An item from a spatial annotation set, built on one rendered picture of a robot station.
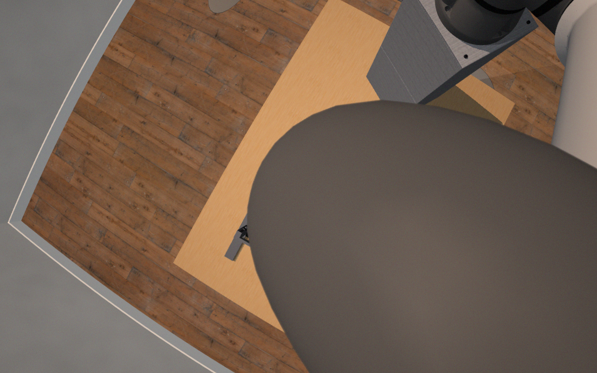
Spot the grey metal rack with black port panel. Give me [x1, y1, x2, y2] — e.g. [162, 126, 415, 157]
[225, 214, 250, 261]

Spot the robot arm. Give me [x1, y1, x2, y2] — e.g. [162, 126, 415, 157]
[247, 0, 597, 373]

